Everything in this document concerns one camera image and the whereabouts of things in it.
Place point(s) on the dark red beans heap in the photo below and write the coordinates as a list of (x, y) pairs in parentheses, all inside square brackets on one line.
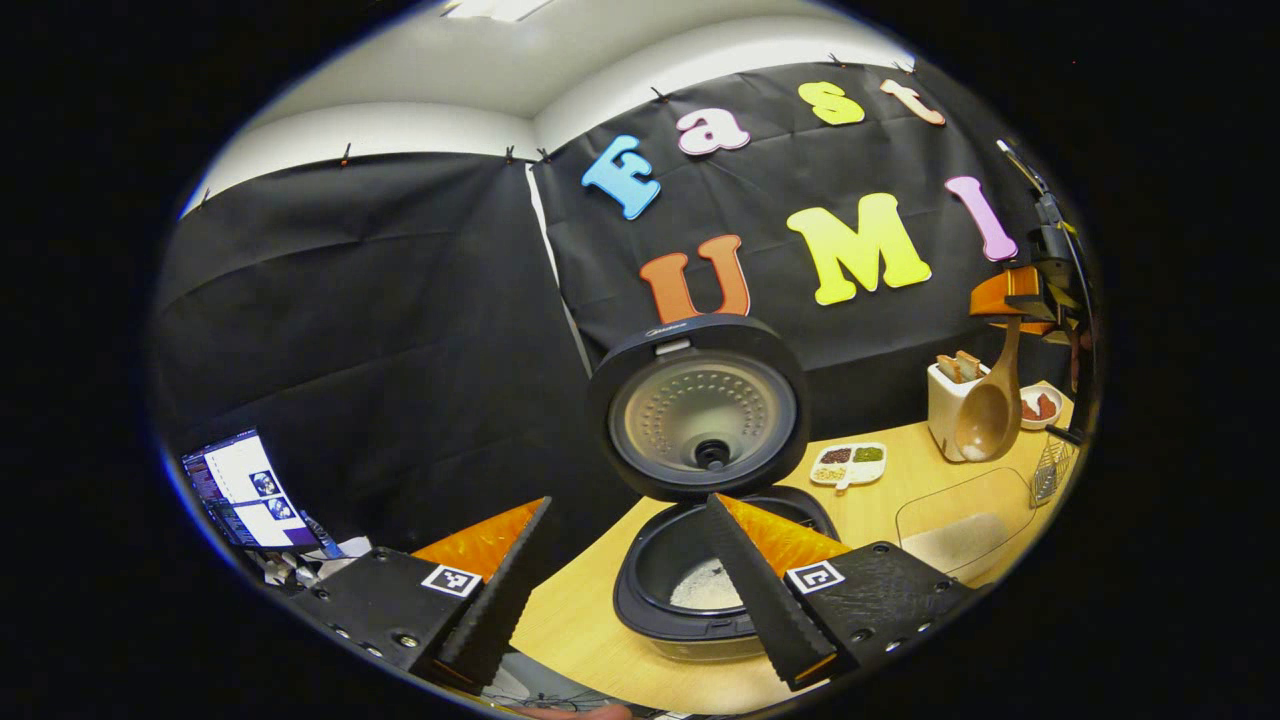
[(836, 455)]

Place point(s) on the wooden spoon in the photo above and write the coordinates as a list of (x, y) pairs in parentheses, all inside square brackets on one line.
[(985, 415)]

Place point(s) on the black silver rice cooker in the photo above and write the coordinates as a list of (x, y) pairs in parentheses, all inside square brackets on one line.
[(700, 410)]

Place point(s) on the white round plate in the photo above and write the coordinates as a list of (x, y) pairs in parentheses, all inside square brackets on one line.
[(1045, 422)]

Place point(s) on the clear plastic tray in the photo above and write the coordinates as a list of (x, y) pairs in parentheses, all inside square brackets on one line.
[(960, 495)]

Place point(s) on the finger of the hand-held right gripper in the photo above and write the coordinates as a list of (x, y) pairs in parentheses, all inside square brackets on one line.
[(1000, 295)]

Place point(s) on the green beans heap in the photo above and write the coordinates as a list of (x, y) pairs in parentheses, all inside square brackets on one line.
[(868, 454)]

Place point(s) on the white papers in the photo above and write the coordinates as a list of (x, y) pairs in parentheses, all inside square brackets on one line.
[(345, 548)]

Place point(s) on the white divided dish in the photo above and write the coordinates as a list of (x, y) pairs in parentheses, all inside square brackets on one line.
[(850, 468)]

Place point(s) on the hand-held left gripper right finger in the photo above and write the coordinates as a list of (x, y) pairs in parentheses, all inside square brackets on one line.
[(760, 600)]

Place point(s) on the pale beans heap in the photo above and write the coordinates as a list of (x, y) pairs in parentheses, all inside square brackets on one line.
[(829, 472)]

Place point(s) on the black backdrop cloth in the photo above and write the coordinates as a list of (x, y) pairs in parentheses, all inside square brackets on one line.
[(380, 340)]

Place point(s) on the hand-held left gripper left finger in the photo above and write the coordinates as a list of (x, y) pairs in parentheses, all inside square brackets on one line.
[(510, 590)]

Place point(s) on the white rice heap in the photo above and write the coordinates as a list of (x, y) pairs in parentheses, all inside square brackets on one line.
[(705, 590), (960, 545)]

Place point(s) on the laptop screen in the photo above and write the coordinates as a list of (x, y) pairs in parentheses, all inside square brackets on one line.
[(240, 490)]

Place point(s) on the white toaster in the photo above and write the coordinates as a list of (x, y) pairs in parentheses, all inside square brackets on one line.
[(940, 420)]

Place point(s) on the toast slice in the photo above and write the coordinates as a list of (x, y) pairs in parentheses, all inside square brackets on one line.
[(949, 368), (969, 364)]

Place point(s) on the brown meat piece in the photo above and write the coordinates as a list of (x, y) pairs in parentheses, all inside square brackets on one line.
[(1031, 409), (1047, 405)]

